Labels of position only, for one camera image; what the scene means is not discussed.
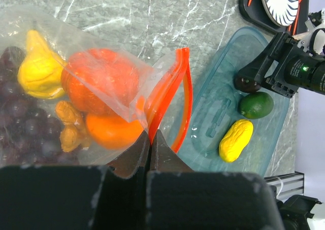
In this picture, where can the clear zip top bag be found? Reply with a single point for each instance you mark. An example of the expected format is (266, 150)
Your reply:
(68, 97)

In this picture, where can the orange plastic spoon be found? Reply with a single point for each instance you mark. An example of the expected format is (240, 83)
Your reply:
(292, 28)

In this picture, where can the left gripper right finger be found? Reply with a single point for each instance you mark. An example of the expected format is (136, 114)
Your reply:
(180, 198)

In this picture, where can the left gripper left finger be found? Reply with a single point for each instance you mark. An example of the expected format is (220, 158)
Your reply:
(77, 197)

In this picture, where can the textured orange tangerine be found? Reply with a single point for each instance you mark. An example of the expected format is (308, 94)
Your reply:
(94, 76)

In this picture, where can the striped white plate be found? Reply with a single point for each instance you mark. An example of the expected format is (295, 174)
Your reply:
(281, 12)

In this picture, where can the dark red grape bunch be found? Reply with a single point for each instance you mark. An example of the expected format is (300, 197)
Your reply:
(28, 134)

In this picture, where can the yellow pear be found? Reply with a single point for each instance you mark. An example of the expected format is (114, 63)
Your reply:
(40, 72)

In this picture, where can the black serving tray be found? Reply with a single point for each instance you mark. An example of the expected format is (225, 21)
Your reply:
(256, 15)

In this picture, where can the orange dried fruit slice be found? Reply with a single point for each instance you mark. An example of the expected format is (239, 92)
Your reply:
(73, 136)

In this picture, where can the orange dried fruit piece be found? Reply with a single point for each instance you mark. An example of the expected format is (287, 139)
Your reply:
(68, 114)

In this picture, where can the green lime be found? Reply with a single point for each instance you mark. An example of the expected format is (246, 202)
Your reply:
(256, 105)

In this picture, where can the dark purple plum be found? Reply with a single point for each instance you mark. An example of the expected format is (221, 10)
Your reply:
(246, 85)

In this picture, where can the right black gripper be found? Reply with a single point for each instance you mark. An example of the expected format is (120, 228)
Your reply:
(283, 67)

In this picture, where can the yellow corn cob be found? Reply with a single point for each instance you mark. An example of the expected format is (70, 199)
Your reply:
(235, 140)

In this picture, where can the smooth orange persimmon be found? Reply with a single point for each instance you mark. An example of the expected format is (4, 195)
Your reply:
(112, 132)

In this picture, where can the teal plastic food tray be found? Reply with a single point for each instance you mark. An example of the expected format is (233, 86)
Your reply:
(216, 108)

